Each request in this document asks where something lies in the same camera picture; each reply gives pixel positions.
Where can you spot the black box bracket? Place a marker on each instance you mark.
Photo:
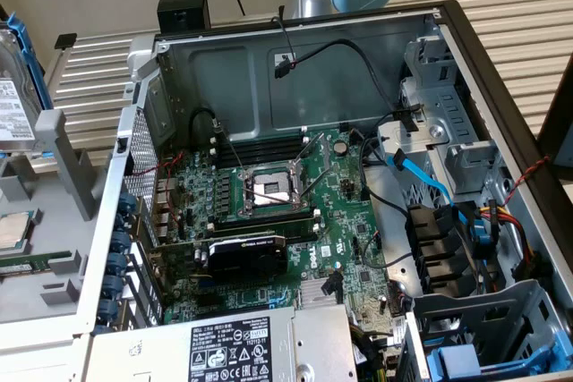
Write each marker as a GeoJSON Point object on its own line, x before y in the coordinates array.
{"type": "Point", "coordinates": [183, 8]}

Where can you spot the open PC case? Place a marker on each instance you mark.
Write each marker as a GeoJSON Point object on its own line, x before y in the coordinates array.
{"type": "Point", "coordinates": [215, 87]}

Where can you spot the grey parts rack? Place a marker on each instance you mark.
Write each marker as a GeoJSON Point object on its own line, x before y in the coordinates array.
{"type": "Point", "coordinates": [58, 230]}

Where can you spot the black expansion slot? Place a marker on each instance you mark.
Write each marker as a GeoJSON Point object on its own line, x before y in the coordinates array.
{"type": "Point", "coordinates": [212, 300]}

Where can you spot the green motherboard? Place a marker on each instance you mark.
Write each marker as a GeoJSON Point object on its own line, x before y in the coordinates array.
{"type": "Point", "coordinates": [340, 221]}

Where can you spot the blue expansion card latch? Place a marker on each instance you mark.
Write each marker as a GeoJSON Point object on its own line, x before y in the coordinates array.
{"type": "Point", "coordinates": [109, 311]}
{"type": "Point", "coordinates": [127, 202]}
{"type": "Point", "coordinates": [123, 223]}
{"type": "Point", "coordinates": [115, 287]}
{"type": "Point", "coordinates": [121, 242]}
{"type": "Point", "coordinates": [118, 264]}

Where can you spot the CPU socket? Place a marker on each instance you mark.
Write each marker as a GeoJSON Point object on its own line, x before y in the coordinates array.
{"type": "Point", "coordinates": [268, 187]}

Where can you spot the silver drive cage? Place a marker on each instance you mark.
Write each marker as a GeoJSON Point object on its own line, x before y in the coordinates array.
{"type": "Point", "coordinates": [447, 104]}

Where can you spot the coin battery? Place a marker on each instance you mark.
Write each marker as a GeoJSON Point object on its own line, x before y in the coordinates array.
{"type": "Point", "coordinates": [340, 147]}

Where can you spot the hard disk with blue bracket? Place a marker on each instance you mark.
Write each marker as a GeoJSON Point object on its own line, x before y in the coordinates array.
{"type": "Point", "coordinates": [452, 357]}
{"type": "Point", "coordinates": [13, 100]}

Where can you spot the black RAM slot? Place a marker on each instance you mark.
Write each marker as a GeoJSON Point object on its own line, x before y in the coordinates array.
{"type": "Point", "coordinates": [264, 216]}
{"type": "Point", "coordinates": [259, 155]}
{"type": "Point", "coordinates": [268, 232]}
{"type": "Point", "coordinates": [259, 144]}

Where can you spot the silver heat sink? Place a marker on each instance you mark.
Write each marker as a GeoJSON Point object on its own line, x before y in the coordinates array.
{"type": "Point", "coordinates": [313, 292]}

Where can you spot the black plastic shroud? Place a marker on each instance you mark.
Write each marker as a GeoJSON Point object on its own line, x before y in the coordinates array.
{"type": "Point", "coordinates": [430, 239]}

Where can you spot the black graphics card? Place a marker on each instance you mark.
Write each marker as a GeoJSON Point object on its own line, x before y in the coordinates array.
{"type": "Point", "coordinates": [246, 257]}

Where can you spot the grey disk bay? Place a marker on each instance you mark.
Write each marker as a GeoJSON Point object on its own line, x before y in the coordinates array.
{"type": "Point", "coordinates": [492, 306]}

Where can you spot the blue plastic latch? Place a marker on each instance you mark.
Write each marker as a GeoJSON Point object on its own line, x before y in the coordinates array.
{"type": "Point", "coordinates": [481, 234]}

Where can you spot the silver power supply with label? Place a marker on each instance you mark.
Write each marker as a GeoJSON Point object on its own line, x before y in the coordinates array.
{"type": "Point", "coordinates": [224, 346]}

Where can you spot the silver CPU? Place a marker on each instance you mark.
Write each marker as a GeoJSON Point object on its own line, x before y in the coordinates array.
{"type": "Point", "coordinates": [13, 231]}

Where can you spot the black case latch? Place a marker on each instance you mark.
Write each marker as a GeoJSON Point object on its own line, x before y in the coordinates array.
{"type": "Point", "coordinates": [122, 145]}

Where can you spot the metal locking lever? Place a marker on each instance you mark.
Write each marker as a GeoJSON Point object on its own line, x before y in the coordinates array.
{"type": "Point", "coordinates": [319, 181]}
{"type": "Point", "coordinates": [310, 147]}
{"type": "Point", "coordinates": [228, 145]}

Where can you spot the black plug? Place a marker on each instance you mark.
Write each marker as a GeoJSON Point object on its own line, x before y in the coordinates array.
{"type": "Point", "coordinates": [333, 286]}

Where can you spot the green RAM stick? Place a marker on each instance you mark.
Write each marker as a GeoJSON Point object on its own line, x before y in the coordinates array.
{"type": "Point", "coordinates": [27, 261]}

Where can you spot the metal socket cover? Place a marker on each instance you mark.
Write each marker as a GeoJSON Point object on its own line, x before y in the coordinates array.
{"type": "Point", "coordinates": [297, 176]}

